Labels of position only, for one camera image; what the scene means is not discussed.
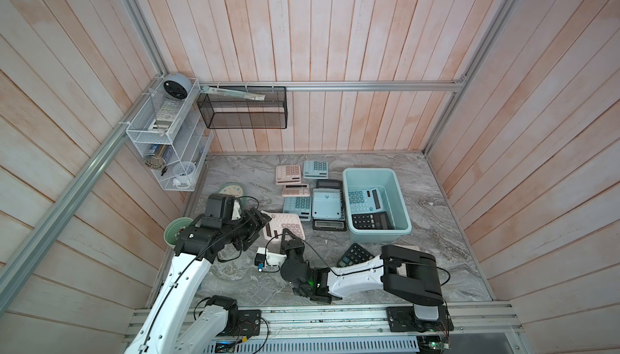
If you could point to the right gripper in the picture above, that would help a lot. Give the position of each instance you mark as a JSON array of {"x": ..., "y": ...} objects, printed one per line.
[{"x": 291, "y": 248}]

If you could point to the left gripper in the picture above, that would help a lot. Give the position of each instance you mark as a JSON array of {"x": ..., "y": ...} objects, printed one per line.
[{"x": 255, "y": 222}]

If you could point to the mint green storage box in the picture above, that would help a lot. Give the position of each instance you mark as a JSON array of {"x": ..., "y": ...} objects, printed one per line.
[{"x": 385, "y": 179}]

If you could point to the small black calculator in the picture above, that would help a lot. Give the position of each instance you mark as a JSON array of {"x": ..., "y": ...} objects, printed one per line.
[{"x": 371, "y": 221}]

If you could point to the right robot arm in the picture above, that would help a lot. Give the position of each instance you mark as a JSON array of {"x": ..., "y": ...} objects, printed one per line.
[{"x": 326, "y": 285}]

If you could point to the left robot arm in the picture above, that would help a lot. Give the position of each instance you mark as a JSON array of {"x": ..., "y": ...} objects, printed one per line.
[{"x": 225, "y": 221}]

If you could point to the large black desk calculator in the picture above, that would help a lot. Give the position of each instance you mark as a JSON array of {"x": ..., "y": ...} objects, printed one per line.
[{"x": 324, "y": 225}]

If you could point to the blue calculator under pink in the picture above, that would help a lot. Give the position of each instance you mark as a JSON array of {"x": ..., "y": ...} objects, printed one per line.
[{"x": 301, "y": 206}]

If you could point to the pink calculator on stack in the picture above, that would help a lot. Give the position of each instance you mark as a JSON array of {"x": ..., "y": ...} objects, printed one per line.
[{"x": 296, "y": 190}]

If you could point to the upturned light blue calculator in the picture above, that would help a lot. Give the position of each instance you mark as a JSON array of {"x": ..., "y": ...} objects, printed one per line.
[{"x": 327, "y": 204}]

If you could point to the small pink calculator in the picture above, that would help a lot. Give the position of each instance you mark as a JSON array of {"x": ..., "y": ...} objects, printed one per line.
[{"x": 288, "y": 174}]

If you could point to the small teal calculator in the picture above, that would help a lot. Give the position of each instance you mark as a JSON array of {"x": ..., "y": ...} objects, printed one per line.
[{"x": 316, "y": 169}]

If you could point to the upturned pink calculator right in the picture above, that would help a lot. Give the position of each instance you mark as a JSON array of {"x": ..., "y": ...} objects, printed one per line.
[{"x": 412, "y": 260}]

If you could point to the green round clock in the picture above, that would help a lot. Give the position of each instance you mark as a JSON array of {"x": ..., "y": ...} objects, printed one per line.
[{"x": 233, "y": 189}]

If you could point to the green pen cup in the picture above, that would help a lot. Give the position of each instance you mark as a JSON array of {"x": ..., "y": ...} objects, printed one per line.
[{"x": 174, "y": 230}]

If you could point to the white mug on shelf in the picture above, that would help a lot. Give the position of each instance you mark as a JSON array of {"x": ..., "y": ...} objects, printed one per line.
[{"x": 183, "y": 173}]

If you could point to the black mesh basket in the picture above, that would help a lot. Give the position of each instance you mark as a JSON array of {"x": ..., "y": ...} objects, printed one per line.
[{"x": 220, "y": 113}]

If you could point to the ruler on basket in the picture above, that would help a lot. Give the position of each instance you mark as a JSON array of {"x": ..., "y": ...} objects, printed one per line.
[{"x": 222, "y": 92}]

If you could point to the grey round alarm clock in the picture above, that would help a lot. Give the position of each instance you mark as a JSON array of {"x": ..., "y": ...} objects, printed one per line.
[{"x": 177, "y": 86}]

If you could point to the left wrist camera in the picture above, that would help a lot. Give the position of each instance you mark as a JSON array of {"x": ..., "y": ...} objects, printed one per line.
[{"x": 236, "y": 210}]

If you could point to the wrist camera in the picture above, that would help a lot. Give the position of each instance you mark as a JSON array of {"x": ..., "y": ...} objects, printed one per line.
[
  {"x": 236, "y": 210},
  {"x": 268, "y": 262}
]

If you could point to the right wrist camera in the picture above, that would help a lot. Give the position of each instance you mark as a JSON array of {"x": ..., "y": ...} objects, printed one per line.
[{"x": 268, "y": 262}]

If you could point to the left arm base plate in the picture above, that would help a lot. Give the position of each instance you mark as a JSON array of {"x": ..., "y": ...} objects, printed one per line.
[{"x": 243, "y": 323}]

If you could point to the white wire shelf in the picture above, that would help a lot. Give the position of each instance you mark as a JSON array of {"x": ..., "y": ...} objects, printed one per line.
[{"x": 166, "y": 131}]

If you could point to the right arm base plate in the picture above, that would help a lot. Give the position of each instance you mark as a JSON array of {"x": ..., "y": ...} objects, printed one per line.
[{"x": 419, "y": 319}]

